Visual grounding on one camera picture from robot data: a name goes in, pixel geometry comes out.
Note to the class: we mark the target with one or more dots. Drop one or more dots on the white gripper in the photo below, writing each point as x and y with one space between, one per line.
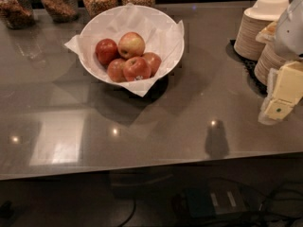
290 37

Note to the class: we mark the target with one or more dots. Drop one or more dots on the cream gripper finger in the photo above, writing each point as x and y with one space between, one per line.
271 82

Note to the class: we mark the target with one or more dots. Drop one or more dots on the red right apple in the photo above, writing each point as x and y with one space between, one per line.
153 60

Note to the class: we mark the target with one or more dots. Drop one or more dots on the red apple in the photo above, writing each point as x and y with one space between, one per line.
153 60
106 51
136 68
115 70

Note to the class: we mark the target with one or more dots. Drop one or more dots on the red front centre apple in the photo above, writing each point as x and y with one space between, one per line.
136 68

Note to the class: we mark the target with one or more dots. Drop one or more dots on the yellow-red top apple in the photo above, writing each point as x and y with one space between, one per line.
131 45

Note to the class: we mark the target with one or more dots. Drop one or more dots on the white bowl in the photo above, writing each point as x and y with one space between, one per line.
131 45

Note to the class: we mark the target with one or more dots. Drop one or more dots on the red front left apple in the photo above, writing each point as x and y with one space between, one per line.
115 70

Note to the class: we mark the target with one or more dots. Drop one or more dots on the black rubber mat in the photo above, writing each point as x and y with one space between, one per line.
249 67

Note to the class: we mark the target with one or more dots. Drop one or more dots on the back stack paper bowls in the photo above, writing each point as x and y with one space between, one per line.
254 20

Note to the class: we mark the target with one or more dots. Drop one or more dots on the dark box under table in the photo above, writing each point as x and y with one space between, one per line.
214 200

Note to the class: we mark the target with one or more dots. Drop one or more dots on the glass jar brown cereal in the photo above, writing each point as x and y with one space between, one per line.
61 11

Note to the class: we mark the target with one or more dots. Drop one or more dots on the glass jar dark granola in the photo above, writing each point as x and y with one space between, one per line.
16 14

